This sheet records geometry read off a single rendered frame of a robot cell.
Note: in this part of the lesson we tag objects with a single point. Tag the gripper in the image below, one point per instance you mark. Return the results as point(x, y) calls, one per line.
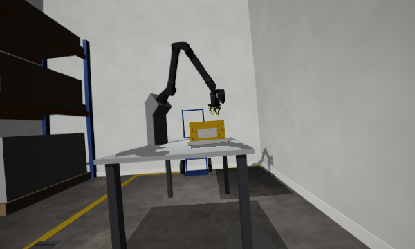
point(214, 107)

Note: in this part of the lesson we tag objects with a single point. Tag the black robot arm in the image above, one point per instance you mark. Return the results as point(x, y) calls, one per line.
point(171, 89)

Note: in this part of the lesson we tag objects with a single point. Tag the yellow crate with cross dividers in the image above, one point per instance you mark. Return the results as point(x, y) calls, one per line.
point(208, 130)

